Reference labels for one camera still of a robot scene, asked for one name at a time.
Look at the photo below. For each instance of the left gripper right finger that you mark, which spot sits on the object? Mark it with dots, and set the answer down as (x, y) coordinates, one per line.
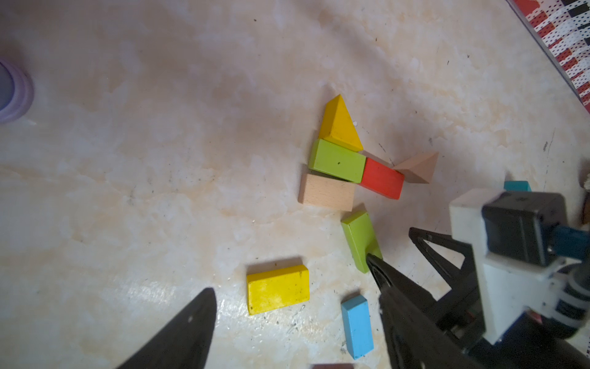
(413, 340)

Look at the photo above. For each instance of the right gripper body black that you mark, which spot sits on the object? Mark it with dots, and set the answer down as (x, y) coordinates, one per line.
(528, 343)

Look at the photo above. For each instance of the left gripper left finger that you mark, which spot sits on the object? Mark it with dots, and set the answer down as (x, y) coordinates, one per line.
(185, 341)

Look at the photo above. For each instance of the yellow rectangular block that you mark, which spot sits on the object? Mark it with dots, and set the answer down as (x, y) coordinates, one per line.
(268, 291)

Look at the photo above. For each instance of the lime green block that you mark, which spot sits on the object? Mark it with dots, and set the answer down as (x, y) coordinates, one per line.
(361, 239)
(337, 161)

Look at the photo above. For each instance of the natural wood triangle block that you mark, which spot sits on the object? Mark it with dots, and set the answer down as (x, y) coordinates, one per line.
(419, 169)

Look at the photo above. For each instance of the red block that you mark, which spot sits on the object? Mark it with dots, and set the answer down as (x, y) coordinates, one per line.
(382, 179)

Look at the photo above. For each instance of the natural wood rectangular block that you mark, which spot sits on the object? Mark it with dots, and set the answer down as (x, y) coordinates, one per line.
(326, 192)

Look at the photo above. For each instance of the yellow triangle block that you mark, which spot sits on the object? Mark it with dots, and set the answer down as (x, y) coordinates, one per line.
(337, 126)

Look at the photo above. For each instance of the magenta block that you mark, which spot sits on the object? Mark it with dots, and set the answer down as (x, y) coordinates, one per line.
(333, 366)

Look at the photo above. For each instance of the blue rectangular block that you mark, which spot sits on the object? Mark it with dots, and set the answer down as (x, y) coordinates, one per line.
(357, 326)

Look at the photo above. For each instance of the teal triangle block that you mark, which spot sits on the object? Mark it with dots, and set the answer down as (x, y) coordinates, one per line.
(517, 186)

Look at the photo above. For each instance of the lilac round block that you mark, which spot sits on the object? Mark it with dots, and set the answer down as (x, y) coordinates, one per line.
(17, 91)

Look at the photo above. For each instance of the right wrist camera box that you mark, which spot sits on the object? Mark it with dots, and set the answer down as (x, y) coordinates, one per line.
(526, 258)

